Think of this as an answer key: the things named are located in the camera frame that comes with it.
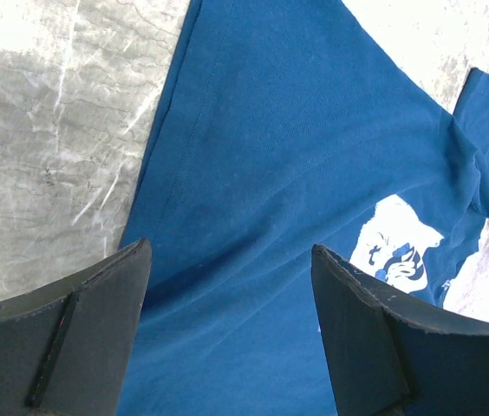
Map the blue t-shirt with print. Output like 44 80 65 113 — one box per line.
118 1 489 415

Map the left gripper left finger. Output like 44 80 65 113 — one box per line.
0 238 152 415

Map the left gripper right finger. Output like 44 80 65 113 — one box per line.
311 245 489 415

